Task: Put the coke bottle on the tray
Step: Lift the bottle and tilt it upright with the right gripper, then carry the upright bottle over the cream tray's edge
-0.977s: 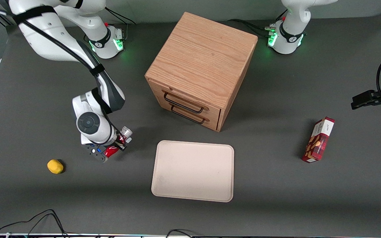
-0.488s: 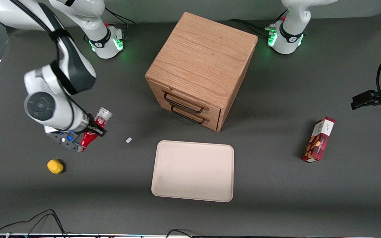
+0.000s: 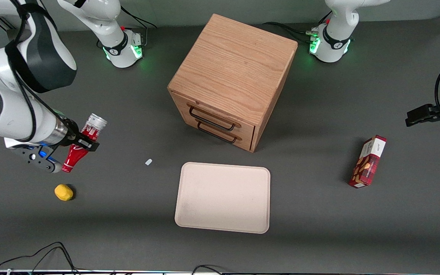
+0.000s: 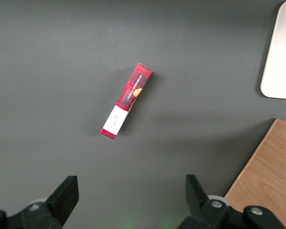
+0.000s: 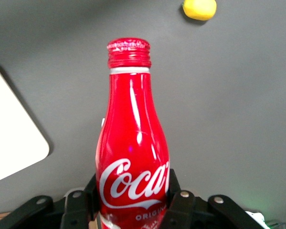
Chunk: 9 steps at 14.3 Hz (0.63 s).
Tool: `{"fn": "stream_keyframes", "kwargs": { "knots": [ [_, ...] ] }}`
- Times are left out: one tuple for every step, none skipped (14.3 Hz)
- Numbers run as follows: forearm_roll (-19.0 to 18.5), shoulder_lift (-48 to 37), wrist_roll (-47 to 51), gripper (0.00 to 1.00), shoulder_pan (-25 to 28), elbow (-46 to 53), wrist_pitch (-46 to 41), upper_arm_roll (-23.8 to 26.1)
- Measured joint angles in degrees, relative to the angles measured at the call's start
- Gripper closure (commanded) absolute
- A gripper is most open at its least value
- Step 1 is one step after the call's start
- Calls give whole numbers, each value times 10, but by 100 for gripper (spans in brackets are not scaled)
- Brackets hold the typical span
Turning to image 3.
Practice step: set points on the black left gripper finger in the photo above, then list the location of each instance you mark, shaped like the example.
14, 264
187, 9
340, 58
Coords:
420, 114

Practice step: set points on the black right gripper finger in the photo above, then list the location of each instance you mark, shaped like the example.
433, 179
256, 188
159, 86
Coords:
89, 145
83, 133

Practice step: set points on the beige plastic tray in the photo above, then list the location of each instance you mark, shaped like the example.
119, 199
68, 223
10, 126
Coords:
224, 196

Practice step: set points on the right wrist camera housing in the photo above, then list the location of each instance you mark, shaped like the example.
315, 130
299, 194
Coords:
33, 157

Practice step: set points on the red coke bottle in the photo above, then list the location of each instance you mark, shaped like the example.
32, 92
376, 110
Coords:
75, 154

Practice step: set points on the red plaid shortbread box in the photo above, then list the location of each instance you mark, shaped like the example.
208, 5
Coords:
367, 164

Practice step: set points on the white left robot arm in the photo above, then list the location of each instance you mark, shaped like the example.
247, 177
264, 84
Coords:
332, 42

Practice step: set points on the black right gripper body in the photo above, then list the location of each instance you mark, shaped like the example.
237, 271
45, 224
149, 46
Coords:
72, 133

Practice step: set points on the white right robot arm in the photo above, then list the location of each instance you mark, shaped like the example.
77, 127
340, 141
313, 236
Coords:
10, 110

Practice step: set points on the wooden drawer front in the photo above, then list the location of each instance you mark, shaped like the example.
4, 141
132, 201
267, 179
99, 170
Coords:
246, 143
246, 130

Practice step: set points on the yellow lemon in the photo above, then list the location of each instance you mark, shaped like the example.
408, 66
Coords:
63, 192

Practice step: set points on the wooden drawer cabinet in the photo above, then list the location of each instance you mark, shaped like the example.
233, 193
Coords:
235, 65

